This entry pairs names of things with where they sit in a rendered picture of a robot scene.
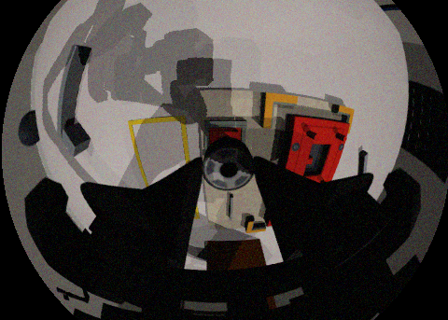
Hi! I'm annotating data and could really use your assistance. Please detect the yellow rectangular outline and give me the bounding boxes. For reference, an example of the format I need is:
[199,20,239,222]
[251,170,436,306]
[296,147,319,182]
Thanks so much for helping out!
[128,116,199,219]

